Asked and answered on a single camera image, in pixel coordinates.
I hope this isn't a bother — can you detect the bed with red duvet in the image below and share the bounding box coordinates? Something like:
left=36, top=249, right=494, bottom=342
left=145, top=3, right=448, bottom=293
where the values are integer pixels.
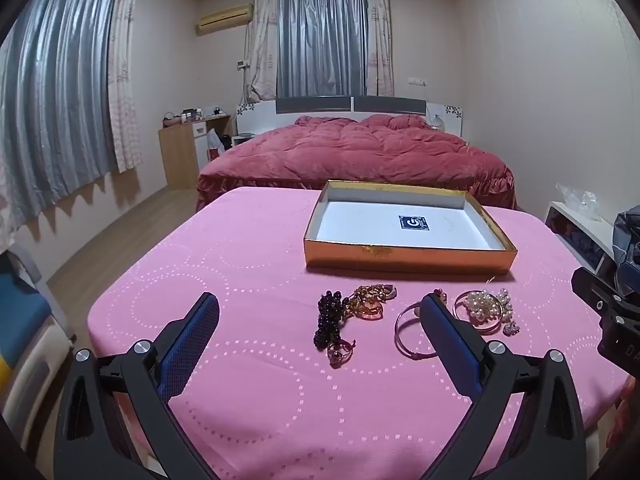
left=196, top=114, right=517, bottom=211

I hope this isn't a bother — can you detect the grey pleated window curtain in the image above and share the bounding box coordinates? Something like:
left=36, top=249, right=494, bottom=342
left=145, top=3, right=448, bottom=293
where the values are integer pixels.
left=276, top=0, right=370, bottom=99

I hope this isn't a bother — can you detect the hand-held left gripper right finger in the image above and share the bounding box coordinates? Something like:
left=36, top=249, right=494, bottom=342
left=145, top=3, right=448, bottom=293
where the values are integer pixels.
left=419, top=293, right=589, bottom=480

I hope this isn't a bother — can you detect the clear plastic bag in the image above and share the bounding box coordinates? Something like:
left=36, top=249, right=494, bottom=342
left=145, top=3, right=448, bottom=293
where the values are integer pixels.
left=556, top=183, right=602, bottom=220

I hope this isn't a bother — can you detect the black bead bracelet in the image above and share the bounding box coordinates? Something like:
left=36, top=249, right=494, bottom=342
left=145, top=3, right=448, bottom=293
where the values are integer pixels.
left=313, top=290, right=352, bottom=350

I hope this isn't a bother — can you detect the white floral sheer curtain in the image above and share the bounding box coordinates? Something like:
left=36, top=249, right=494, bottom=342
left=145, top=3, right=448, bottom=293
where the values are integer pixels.
left=366, top=0, right=395, bottom=97
left=107, top=0, right=144, bottom=175
left=251, top=0, right=280, bottom=102

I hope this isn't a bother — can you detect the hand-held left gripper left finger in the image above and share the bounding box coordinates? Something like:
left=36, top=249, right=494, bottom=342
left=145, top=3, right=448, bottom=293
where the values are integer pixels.
left=52, top=291, right=221, bottom=480

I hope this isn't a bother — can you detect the thin gold bangle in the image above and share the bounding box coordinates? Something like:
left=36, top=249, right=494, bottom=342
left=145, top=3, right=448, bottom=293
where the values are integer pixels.
left=394, top=302, right=442, bottom=361

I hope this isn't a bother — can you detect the white and grey headboard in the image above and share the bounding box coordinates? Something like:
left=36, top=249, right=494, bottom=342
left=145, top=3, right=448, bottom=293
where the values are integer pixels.
left=236, top=96, right=464, bottom=137

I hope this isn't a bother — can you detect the dark grey bag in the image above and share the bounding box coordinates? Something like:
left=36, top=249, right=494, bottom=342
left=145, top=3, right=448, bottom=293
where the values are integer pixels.
left=612, top=209, right=640, bottom=269

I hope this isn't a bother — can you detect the white plastic storage bin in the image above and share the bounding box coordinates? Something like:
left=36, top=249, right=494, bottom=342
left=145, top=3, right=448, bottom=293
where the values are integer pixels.
left=0, top=310, right=77, bottom=428

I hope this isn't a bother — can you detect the pearl cluster bracelet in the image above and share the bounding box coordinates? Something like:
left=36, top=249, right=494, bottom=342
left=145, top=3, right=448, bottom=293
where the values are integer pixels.
left=462, top=288, right=514, bottom=324
left=452, top=290, right=505, bottom=336

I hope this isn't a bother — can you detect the beige wall air conditioner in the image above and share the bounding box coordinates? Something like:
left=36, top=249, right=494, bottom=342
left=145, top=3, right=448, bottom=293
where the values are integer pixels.
left=195, top=4, right=255, bottom=36

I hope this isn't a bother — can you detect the shallow gold cardboard box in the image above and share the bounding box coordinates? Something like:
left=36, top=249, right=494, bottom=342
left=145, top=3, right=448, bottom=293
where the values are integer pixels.
left=303, top=180, right=517, bottom=276

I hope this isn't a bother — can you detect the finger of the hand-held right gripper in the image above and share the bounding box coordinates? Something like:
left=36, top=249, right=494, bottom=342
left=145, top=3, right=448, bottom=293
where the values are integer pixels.
left=571, top=267, right=630, bottom=317

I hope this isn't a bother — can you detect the large grey window curtain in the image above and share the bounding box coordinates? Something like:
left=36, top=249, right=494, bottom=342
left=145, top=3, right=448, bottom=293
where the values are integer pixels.
left=0, top=0, right=127, bottom=222

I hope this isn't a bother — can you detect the blue seat cushion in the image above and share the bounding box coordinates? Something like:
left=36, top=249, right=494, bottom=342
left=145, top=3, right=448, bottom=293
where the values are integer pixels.
left=0, top=254, right=53, bottom=357

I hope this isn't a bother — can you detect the wooden desk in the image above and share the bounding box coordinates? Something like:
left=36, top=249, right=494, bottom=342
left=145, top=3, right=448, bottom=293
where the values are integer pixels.
left=158, top=114, right=232, bottom=190

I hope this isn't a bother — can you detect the gold ring with red string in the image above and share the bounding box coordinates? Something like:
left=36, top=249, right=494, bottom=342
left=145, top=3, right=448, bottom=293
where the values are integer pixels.
left=327, top=339, right=357, bottom=366

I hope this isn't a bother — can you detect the white low cabinet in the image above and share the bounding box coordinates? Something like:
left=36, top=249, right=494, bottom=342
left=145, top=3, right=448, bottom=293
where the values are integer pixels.
left=543, top=201, right=619, bottom=274

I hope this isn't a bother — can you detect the gold chain necklace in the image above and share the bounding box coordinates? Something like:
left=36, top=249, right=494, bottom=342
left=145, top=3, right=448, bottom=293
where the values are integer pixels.
left=345, top=284, right=399, bottom=321

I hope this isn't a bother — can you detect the white plastic bag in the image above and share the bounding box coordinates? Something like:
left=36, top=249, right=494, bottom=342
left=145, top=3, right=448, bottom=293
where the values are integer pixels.
left=206, top=128, right=226, bottom=162

